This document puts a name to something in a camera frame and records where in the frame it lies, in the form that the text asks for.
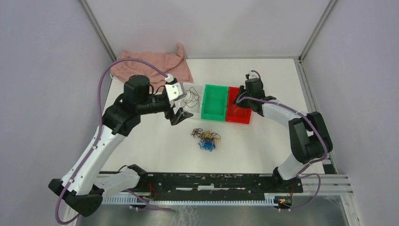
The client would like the thin black cable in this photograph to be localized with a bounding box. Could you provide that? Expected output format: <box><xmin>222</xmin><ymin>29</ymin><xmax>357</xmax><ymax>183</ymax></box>
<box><xmin>182</xmin><ymin>87</ymin><xmax>201</xmax><ymax>110</ymax></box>

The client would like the cable bundle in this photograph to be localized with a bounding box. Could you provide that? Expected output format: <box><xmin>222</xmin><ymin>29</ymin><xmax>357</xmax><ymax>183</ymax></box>
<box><xmin>191</xmin><ymin>128</ymin><xmax>222</xmax><ymax>153</ymax></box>

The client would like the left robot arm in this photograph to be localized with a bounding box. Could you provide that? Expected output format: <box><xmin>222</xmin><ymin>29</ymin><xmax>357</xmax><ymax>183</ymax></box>
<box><xmin>48</xmin><ymin>75</ymin><xmax>192</xmax><ymax>217</ymax></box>

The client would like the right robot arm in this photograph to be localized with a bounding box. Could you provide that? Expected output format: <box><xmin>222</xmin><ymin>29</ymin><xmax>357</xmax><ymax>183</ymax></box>
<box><xmin>234</xmin><ymin>78</ymin><xmax>333</xmax><ymax>192</ymax></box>

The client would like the red plastic bin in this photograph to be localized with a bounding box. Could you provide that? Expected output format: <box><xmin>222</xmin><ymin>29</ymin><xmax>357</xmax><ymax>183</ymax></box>
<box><xmin>225</xmin><ymin>87</ymin><xmax>252</xmax><ymax>124</ymax></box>

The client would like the clear plastic bin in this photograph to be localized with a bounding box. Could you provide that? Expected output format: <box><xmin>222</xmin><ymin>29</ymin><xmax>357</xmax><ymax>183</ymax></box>
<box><xmin>176</xmin><ymin>82</ymin><xmax>205</xmax><ymax>120</ymax></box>

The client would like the green plastic bin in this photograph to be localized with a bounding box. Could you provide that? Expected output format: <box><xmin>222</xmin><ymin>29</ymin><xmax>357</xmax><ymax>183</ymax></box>
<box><xmin>201</xmin><ymin>84</ymin><xmax>228</xmax><ymax>121</ymax></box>

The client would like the pink cloth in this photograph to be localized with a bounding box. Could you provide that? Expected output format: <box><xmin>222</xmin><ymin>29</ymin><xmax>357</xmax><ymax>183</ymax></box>
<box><xmin>110</xmin><ymin>43</ymin><xmax>194</xmax><ymax>89</ymax></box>

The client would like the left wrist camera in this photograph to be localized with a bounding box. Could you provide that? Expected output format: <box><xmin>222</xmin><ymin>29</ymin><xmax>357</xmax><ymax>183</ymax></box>
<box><xmin>165</xmin><ymin>82</ymin><xmax>186</xmax><ymax>102</ymax></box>

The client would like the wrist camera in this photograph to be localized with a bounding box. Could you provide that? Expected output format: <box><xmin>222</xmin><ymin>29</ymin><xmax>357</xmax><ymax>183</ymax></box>
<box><xmin>165</xmin><ymin>82</ymin><xmax>186</xmax><ymax>102</ymax></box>
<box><xmin>245</xmin><ymin>70</ymin><xmax>259</xmax><ymax>80</ymax></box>

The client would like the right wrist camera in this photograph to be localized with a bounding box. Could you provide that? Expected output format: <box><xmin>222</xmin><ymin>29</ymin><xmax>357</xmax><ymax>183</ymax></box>
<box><xmin>245</xmin><ymin>70</ymin><xmax>259</xmax><ymax>80</ymax></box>

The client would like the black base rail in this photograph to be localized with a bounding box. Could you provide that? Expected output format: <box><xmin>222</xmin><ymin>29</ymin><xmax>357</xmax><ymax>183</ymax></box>
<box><xmin>132</xmin><ymin>172</ymin><xmax>303</xmax><ymax>201</ymax></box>

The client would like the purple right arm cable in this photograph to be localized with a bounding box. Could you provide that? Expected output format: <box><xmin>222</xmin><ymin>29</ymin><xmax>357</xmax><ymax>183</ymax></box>
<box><xmin>235</xmin><ymin>70</ymin><xmax>328</xmax><ymax>211</ymax></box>

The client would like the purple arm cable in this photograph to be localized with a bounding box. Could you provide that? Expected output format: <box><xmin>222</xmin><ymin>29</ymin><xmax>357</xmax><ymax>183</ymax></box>
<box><xmin>55</xmin><ymin>57</ymin><xmax>170</xmax><ymax>225</ymax></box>
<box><xmin>235</xmin><ymin>70</ymin><xmax>328</xmax><ymax>211</ymax></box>

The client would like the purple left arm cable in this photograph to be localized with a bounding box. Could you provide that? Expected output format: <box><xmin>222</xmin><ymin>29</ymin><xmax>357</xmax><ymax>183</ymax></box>
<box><xmin>55</xmin><ymin>57</ymin><xmax>170</xmax><ymax>225</ymax></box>

